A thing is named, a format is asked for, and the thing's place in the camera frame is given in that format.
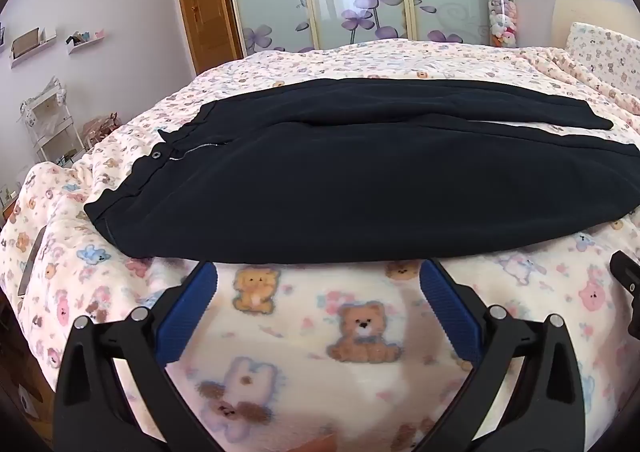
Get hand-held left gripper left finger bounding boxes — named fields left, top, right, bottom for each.
left=52, top=261, right=221, bottom=452

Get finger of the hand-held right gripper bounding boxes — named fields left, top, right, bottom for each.
left=610, top=249, right=640, bottom=333

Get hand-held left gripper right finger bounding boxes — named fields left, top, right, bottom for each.
left=419, top=259, right=587, bottom=452

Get black pants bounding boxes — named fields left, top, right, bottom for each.
left=84, top=77, right=640, bottom=265

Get bear printed blanket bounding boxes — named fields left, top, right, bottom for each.
left=0, top=38, right=640, bottom=452

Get grey flat object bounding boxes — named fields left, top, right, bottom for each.
left=17, top=227, right=48, bottom=298

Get bear printed pillow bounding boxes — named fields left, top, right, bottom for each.
left=570, top=22, right=640, bottom=98

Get cream and pink headboard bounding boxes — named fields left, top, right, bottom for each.
left=552, top=0, right=640, bottom=50

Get clear tube of plush toys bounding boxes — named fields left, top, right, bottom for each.
left=485, top=0, right=521, bottom=49

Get wooden door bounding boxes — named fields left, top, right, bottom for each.
left=175, top=0, right=244, bottom=78

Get wooden bed frame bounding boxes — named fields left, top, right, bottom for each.
left=0, top=292, right=56, bottom=448

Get white wire rack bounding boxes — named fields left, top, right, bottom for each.
left=20, top=77, right=83, bottom=168

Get white wall shelf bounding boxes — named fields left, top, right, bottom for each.
left=66, top=29, right=107, bottom=55
left=10, top=27, right=57, bottom=67

